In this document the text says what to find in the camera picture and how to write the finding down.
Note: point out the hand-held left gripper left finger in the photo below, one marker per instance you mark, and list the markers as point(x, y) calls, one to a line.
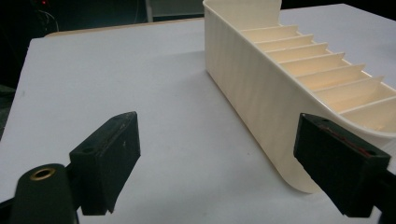
point(104, 161)

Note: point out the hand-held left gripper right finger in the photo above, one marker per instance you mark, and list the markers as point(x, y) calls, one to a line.
point(339, 165)

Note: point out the cream plastic slotted rack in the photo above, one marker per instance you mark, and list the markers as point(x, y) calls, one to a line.
point(261, 93)

